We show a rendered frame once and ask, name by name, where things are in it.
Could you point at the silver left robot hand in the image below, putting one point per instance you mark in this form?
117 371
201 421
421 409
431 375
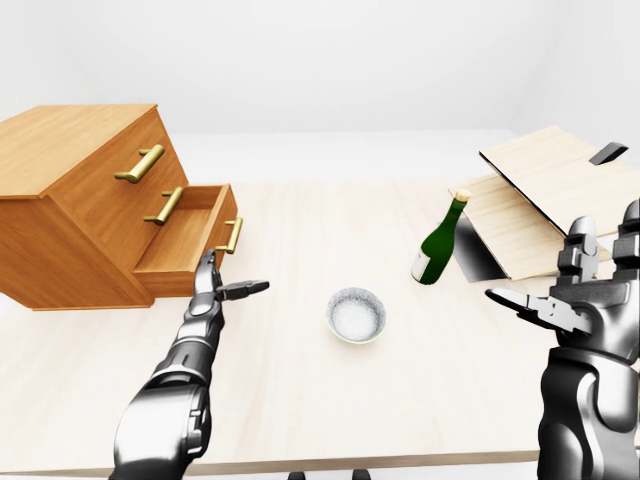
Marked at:
206 292

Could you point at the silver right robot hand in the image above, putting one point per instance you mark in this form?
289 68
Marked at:
595 310

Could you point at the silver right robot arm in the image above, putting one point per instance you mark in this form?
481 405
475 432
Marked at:
585 415

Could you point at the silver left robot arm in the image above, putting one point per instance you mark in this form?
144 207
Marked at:
185 360

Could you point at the open wooden drawer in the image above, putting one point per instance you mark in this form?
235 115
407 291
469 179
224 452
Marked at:
172 250

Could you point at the wooden cabinet with drawers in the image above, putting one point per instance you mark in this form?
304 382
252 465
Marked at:
60 240

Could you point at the pale wooden box base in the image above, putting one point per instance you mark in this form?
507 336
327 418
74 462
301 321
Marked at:
505 225

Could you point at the pale wooden box lid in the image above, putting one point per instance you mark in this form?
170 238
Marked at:
550 170

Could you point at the speckled white bowl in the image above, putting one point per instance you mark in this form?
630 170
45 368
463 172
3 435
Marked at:
356 317

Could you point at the green glass bottle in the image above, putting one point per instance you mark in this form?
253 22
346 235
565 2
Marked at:
436 250

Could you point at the small dark shape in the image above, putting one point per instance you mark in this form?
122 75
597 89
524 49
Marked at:
359 475
296 476

